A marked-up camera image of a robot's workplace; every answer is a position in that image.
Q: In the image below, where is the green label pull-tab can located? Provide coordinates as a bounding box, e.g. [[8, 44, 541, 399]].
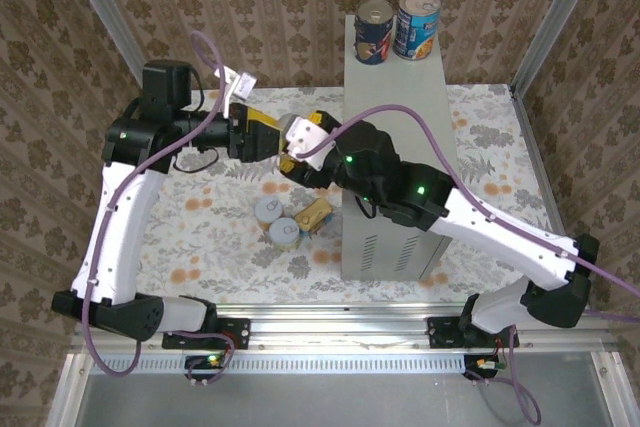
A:
[[268, 216, 302, 252]]

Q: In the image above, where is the aluminium frame post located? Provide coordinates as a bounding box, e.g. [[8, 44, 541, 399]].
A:
[[55, 0, 166, 101], [509, 0, 611, 93]]

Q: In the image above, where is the large light blue can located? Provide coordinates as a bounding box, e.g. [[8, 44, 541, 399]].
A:
[[392, 0, 443, 62]]

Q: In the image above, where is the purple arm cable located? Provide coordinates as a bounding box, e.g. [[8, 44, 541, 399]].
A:
[[81, 29, 242, 379], [294, 104, 640, 427]]

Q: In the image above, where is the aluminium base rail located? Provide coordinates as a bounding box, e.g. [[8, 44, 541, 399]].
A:
[[69, 302, 619, 354]]

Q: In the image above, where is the grey metal box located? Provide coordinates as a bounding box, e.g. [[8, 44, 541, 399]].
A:
[[341, 14, 464, 282]]

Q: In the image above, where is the gold rectangular meat tin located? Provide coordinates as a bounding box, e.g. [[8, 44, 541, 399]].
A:
[[293, 198, 335, 237]]

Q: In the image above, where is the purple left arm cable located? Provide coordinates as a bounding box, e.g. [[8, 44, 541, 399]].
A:
[[81, 29, 242, 379]]

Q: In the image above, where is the orange label pull-tab can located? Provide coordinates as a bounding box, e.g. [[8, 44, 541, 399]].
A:
[[253, 196, 287, 231]]

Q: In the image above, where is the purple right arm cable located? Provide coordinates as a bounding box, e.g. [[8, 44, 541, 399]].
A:
[[294, 104, 640, 427]]

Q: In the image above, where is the white slotted cable duct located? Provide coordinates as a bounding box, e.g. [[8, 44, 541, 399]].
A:
[[89, 354, 474, 376]]

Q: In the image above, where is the grey metal lower shelf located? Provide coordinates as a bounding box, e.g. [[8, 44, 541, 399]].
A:
[[47, 351, 640, 427]]

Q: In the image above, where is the dark blue can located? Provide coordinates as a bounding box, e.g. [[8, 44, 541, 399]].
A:
[[353, 0, 396, 67]]

